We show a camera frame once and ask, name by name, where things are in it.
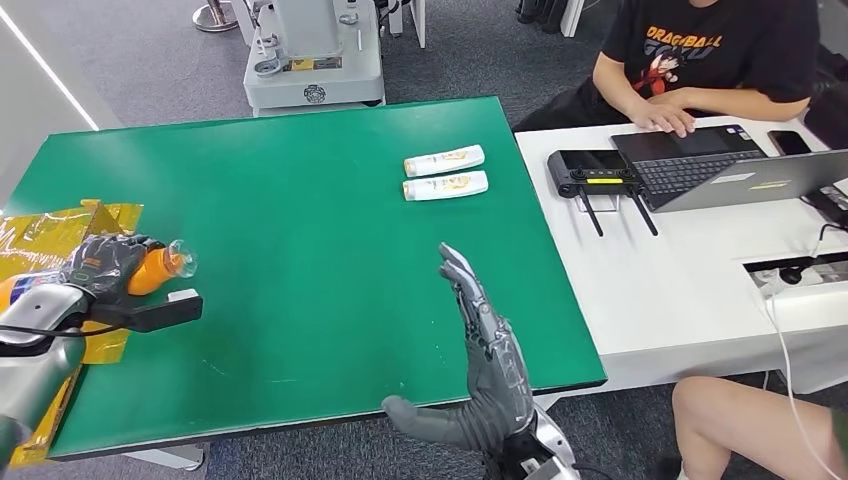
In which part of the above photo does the person's right hand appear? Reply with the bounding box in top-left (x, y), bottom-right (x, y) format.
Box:
top-left (625, 99), bottom-right (697, 139)

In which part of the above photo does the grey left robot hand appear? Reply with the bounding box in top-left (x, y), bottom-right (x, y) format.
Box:
top-left (60, 233), bottom-right (167, 306)

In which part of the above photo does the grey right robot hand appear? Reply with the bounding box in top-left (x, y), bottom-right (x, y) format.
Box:
top-left (382, 242), bottom-right (537, 456)

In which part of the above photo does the orange bottle with label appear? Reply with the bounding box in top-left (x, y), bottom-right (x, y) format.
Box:
top-left (0, 239), bottom-right (199, 313)

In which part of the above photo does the black smartphone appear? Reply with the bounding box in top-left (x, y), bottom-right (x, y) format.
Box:
top-left (768, 129), bottom-right (814, 157)

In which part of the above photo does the white shampoo bottle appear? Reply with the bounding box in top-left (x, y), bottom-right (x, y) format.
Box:
top-left (404, 144), bottom-right (486, 179)
top-left (402, 170), bottom-right (490, 203)

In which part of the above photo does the grey laptop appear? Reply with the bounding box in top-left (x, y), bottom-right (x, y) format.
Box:
top-left (609, 123), bottom-right (848, 215)

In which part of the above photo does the yellow taped cardboard box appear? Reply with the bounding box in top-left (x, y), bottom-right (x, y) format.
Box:
top-left (0, 198), bottom-right (146, 468)

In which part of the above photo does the person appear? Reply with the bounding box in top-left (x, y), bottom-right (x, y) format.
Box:
top-left (513, 0), bottom-right (821, 139)
top-left (670, 376), bottom-right (848, 480)

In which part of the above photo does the black remote controller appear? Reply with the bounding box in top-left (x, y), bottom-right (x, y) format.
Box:
top-left (547, 148), bottom-right (660, 238)

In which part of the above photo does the desk power socket tray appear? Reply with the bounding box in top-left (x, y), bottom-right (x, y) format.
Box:
top-left (743, 251), bottom-right (848, 301)

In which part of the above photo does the metal stanchion base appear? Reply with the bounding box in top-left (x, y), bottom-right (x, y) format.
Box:
top-left (192, 0), bottom-right (240, 33)

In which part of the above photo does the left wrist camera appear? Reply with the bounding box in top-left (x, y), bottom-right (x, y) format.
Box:
top-left (86, 288), bottom-right (204, 335)

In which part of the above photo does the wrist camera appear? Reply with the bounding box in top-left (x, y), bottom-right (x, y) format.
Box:
top-left (519, 455), bottom-right (572, 480)
top-left (86, 288), bottom-right (204, 335)

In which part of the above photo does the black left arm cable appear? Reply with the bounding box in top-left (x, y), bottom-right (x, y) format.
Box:
top-left (0, 321), bottom-right (128, 340)

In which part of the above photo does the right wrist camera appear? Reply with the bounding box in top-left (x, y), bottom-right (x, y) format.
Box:
top-left (519, 455), bottom-right (572, 480)

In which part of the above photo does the white cable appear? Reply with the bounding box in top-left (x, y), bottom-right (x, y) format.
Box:
top-left (760, 281), bottom-right (844, 480)

